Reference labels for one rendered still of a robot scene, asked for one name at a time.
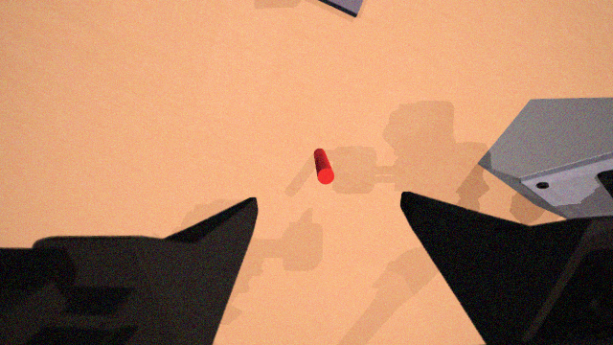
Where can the red peg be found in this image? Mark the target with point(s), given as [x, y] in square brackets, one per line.
[324, 171]

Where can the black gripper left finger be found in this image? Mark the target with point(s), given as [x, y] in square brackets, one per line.
[187, 277]

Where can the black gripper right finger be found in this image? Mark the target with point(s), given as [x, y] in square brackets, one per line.
[505, 274]

